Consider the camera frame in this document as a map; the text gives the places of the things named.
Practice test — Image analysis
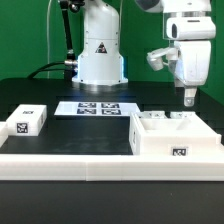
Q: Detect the white cabinet body box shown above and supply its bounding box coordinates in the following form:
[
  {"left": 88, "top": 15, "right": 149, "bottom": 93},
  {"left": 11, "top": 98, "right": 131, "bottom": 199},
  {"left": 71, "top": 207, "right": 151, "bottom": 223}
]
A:
[{"left": 129, "top": 112, "right": 222, "bottom": 156}]

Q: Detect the white fence frame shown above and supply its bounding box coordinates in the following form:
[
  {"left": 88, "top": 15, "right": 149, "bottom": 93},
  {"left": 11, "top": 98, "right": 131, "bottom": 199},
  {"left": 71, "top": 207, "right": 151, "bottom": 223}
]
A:
[{"left": 0, "top": 120, "right": 224, "bottom": 183}]

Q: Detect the white marker sheet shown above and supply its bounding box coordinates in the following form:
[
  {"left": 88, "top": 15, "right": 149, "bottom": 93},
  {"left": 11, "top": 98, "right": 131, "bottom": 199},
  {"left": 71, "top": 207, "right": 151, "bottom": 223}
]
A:
[{"left": 55, "top": 101, "right": 139, "bottom": 117}]

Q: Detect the white cabinet top block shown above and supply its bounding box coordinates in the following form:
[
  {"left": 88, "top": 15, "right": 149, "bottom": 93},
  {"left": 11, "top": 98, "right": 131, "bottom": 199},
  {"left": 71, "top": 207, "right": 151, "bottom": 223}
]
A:
[{"left": 6, "top": 104, "right": 47, "bottom": 136}]

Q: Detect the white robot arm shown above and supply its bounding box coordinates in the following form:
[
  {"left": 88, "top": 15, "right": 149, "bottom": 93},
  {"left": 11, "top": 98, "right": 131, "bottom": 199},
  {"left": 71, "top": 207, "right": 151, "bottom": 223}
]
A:
[{"left": 73, "top": 0, "right": 216, "bottom": 107}]

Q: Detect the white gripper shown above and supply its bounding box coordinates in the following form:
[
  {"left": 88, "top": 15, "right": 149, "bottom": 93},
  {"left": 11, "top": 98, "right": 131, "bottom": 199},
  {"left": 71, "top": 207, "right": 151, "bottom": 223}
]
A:
[{"left": 166, "top": 16, "right": 216, "bottom": 107}]

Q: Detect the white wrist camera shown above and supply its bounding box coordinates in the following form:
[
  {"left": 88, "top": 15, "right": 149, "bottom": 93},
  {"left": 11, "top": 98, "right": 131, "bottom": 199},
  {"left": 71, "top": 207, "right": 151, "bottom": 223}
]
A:
[{"left": 147, "top": 47, "right": 177, "bottom": 71}]

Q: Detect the black cable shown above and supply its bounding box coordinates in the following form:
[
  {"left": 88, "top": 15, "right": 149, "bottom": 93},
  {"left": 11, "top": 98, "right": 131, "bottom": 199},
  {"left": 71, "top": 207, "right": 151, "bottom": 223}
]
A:
[{"left": 27, "top": 61, "right": 73, "bottom": 80}]

